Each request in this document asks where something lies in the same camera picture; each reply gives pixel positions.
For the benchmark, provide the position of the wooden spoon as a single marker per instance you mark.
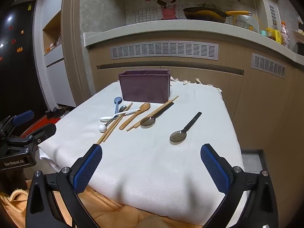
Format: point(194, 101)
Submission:
point(135, 116)

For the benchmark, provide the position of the white plastic spoon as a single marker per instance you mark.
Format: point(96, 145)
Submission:
point(108, 118)

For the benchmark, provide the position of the teal cup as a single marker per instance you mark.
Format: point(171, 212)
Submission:
point(263, 32)

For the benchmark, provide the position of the purple plastic utensil holder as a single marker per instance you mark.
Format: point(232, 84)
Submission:
point(144, 87)

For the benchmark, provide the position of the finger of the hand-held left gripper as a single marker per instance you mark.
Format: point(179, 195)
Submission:
point(23, 117)
point(44, 133)

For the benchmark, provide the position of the cartoon wall sticker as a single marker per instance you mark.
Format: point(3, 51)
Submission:
point(167, 4)

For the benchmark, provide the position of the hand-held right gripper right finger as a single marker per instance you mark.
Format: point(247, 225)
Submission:
point(213, 171)

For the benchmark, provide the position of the yellow box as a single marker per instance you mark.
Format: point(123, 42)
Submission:
point(274, 35)

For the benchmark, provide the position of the black refrigerator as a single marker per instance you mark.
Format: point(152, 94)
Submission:
point(16, 76)

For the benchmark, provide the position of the long grey vent grille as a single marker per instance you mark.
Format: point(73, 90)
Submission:
point(163, 50)

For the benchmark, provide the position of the grey kitchen countertop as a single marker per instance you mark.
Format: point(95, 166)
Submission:
point(166, 28)

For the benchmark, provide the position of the glass pot lid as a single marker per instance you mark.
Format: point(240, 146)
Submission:
point(248, 22)

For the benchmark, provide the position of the white cabinet with shelf niche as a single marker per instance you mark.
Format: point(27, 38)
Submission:
point(57, 71)

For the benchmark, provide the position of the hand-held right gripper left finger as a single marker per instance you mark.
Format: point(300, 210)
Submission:
point(87, 169)

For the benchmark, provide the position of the short grey vent grille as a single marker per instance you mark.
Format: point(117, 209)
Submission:
point(268, 65)

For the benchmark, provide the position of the black shoes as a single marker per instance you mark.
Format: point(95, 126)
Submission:
point(55, 114)

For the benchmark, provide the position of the red floor mat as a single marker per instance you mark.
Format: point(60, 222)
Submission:
point(35, 128)

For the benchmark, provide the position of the white cloth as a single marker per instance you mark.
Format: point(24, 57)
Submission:
point(147, 166)

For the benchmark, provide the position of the blue plastic spoon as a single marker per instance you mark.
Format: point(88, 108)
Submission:
point(116, 103)

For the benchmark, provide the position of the orange cloth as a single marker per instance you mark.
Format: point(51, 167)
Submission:
point(104, 211)

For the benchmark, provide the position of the clear bottle with orange cap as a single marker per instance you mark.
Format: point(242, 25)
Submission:
point(284, 34)

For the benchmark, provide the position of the metal spoon with white ball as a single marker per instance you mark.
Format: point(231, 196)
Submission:
point(102, 128)

